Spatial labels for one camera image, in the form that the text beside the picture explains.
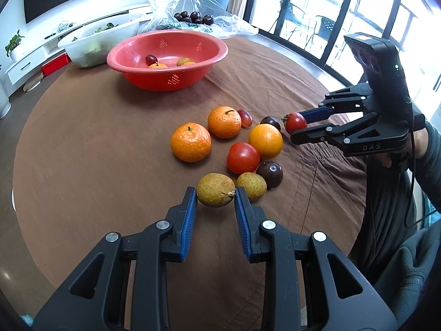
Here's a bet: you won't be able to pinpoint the pile of dark plums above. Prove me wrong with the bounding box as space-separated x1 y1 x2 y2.
173 10 214 25

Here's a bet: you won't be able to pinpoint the plant white ribbed pot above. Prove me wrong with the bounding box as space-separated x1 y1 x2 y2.
0 81 11 119

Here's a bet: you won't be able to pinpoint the red tomato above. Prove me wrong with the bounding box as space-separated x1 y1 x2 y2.
283 112 307 135
227 142 260 175

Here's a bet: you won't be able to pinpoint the green leafy vegetables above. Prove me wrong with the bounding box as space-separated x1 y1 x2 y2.
94 22 117 34

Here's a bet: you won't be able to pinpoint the clear plastic bag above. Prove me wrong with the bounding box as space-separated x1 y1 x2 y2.
138 0 258 39

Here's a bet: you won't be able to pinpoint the dark plum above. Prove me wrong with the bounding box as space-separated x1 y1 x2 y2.
260 116 281 132
256 161 283 189

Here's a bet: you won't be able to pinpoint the mandarin orange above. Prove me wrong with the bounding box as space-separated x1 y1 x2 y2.
208 106 241 139
170 122 211 163
149 62 167 69

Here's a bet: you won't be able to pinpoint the yellow lychee front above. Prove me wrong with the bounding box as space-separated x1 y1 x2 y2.
176 58 191 66

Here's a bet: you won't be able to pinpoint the red plastic basin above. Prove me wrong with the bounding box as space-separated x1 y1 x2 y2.
107 30 228 92

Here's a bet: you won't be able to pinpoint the white tv cabinet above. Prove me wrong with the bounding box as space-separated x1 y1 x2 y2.
5 3 151 84

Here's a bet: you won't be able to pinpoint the dark plum back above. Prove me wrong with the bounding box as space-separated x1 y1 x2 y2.
260 116 281 132

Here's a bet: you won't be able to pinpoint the brown round tablecloth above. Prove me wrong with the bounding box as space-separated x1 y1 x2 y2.
11 34 368 331

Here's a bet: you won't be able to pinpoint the red grape back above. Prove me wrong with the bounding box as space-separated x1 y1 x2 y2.
238 109 253 128

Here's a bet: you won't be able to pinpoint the small plant on cabinet left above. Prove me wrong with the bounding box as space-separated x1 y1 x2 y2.
4 31 25 62

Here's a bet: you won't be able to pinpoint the person right hand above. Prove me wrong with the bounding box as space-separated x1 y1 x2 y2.
374 128 429 168

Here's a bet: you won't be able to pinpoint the yellow lychee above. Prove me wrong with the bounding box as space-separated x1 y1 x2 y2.
176 58 191 66
196 173 236 208
236 172 267 202

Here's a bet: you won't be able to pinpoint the white plastic basin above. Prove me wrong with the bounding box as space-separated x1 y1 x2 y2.
58 15 139 68

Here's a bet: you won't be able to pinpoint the red box under cabinet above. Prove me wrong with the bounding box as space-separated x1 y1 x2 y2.
41 52 70 76

